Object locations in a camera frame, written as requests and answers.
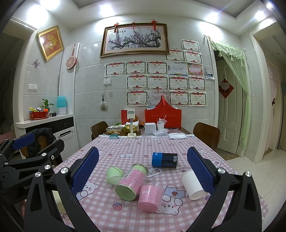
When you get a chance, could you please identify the pink checkered tablecloth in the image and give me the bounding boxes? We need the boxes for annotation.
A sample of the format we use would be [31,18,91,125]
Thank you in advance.
[53,132,269,232]

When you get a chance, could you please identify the teal white humidifier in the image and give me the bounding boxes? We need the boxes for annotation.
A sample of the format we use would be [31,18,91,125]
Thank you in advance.
[56,96,68,115]

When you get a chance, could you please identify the round pink wall ornament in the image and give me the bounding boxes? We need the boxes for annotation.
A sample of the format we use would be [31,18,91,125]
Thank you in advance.
[65,47,77,69]

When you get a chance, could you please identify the gold framed red picture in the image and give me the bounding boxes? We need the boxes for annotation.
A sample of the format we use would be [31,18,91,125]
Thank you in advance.
[37,25,64,61]

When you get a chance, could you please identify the black jacket on chair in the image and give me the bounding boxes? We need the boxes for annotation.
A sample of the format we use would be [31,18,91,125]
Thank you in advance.
[27,128,56,158]

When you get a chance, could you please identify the brown chair right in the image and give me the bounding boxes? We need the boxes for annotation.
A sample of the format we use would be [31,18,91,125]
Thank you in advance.
[193,122,221,150]

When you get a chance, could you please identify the white small box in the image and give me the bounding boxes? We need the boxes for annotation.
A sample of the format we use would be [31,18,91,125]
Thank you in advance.
[144,122,157,134]

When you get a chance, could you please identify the green door curtain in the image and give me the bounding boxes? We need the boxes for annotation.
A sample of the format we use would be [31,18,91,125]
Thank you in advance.
[206,35,251,153]

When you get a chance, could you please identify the red gift bag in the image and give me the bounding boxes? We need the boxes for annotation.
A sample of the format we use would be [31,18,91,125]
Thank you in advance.
[144,95,182,128]

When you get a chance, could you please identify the white sideboard cabinet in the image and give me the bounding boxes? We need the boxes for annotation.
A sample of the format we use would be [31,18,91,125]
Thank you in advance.
[15,113,78,161]

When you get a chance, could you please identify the white plastic bag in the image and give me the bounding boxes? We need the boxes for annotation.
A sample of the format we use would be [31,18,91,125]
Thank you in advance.
[168,133,187,140]

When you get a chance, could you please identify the brown chair left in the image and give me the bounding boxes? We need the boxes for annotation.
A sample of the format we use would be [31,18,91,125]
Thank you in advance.
[91,121,108,140]

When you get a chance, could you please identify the blue black can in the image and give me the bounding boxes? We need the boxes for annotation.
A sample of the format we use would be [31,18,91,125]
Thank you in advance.
[151,152,178,168]

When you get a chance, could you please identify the red fruit tray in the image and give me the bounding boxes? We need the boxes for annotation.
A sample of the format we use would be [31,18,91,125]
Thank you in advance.
[29,111,49,120]

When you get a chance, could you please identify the clear cup with straw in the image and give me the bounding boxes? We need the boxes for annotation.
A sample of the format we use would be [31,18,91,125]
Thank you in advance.
[157,115,167,130]

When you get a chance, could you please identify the pink green labelled can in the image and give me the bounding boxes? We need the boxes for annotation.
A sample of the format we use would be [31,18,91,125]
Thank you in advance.
[114,163,148,201]

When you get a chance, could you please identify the pink plastic cup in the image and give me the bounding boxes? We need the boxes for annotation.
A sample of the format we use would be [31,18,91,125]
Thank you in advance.
[138,184,164,213]

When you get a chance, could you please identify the small potted green plant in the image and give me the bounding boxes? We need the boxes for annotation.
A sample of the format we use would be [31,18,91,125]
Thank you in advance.
[41,99,54,112]

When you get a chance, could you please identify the small green plastic cup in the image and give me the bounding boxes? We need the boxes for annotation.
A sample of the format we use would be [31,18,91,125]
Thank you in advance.
[107,166,124,186]

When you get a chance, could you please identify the white paper cup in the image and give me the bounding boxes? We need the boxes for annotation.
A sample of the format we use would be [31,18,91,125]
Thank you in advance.
[181,170,206,201]

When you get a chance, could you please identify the red diamond door decoration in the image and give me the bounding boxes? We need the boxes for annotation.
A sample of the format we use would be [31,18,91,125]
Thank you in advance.
[219,78,234,99]

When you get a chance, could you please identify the brown chair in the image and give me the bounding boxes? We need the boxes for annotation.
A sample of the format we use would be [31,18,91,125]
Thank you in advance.
[91,121,108,140]
[193,122,221,150]

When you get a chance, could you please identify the white door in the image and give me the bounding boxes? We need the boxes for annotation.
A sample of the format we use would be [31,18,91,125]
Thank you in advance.
[216,60,243,154]

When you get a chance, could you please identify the white desk lamp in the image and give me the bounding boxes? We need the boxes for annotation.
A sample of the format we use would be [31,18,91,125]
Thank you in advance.
[127,108,136,138]

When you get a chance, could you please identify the framed plum blossom painting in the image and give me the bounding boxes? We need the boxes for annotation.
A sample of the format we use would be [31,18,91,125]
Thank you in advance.
[100,21,170,57]

